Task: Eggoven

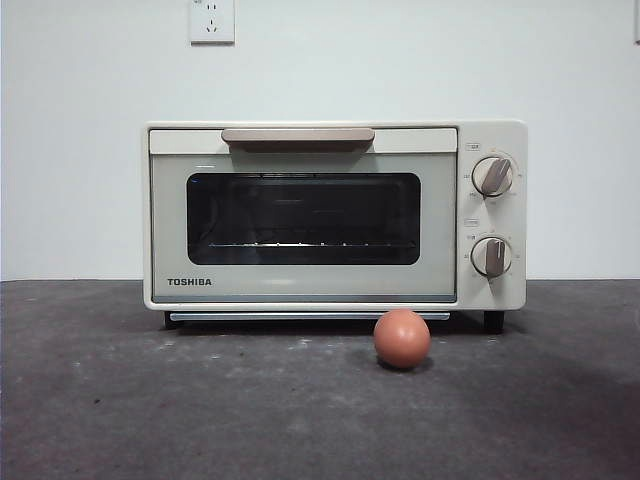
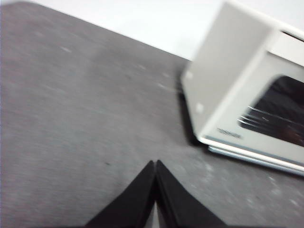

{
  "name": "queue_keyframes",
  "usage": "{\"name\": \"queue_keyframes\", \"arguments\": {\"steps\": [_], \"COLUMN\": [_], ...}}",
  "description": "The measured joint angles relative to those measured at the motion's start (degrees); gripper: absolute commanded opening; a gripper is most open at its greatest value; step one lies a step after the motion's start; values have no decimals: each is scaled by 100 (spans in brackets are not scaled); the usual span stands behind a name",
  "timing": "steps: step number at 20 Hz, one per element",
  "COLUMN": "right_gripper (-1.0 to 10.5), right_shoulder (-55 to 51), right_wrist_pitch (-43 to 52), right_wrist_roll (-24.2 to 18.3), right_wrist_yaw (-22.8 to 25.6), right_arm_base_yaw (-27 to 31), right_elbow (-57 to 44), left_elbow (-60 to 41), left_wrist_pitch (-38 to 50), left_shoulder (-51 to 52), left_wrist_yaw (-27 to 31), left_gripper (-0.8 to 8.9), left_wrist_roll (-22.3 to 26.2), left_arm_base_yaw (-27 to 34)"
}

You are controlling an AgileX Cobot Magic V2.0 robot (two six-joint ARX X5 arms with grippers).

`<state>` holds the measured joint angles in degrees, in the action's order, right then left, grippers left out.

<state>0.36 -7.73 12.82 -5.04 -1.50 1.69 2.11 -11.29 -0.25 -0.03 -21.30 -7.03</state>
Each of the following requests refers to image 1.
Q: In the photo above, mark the silver oven crumb tray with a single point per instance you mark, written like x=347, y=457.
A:
x=275, y=316

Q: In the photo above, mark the black oven foot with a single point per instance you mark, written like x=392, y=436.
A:
x=493, y=321
x=175, y=321

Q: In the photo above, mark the cream oven knob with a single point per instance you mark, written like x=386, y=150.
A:
x=492, y=256
x=492, y=176

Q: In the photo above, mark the cream Toshiba toaster oven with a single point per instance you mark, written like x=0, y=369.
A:
x=492, y=135

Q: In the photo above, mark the white wall socket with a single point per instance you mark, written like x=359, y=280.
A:
x=212, y=22

